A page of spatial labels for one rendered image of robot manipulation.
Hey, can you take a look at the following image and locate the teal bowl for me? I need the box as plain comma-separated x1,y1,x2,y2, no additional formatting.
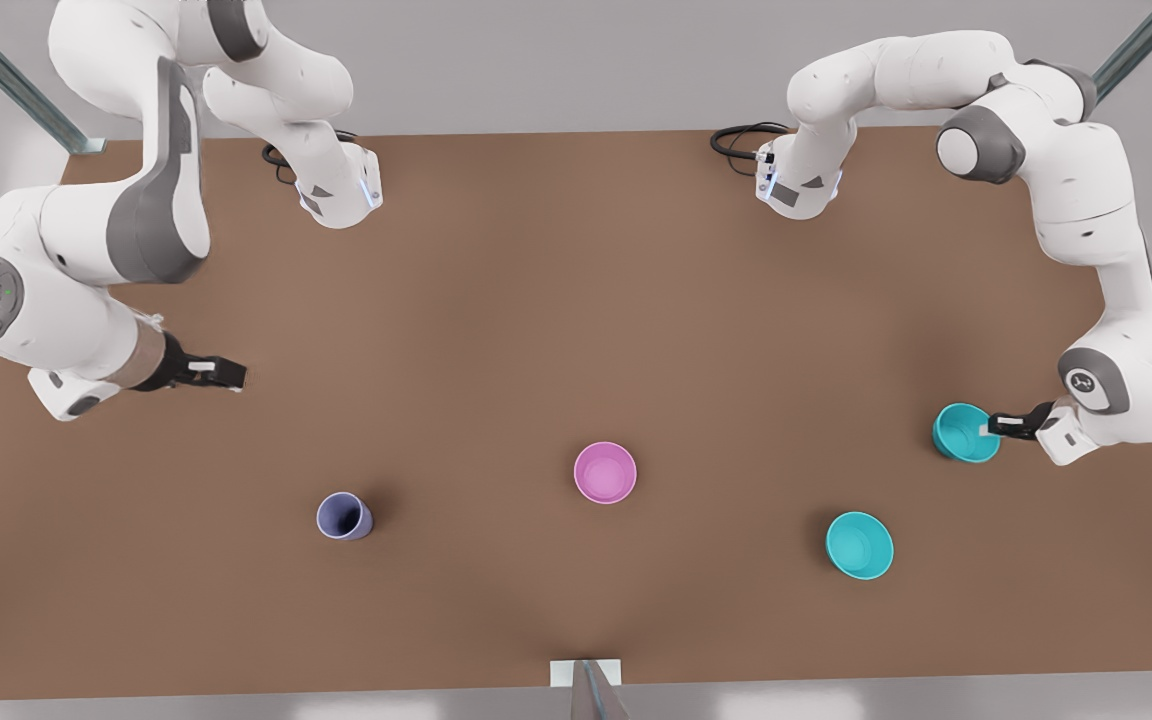
932,403,1003,464
825,511,895,581

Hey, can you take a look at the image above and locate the pink bowl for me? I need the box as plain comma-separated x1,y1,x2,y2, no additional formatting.
574,441,638,505

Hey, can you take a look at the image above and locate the lavender cup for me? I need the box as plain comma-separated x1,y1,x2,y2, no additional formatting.
316,491,375,542

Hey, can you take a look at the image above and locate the black cable loop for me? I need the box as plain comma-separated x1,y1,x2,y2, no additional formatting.
262,130,361,187
710,122,793,180

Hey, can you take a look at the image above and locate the silver frame post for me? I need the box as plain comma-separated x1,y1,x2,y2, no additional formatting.
548,658,631,720
1092,0,1152,104
0,0,107,156

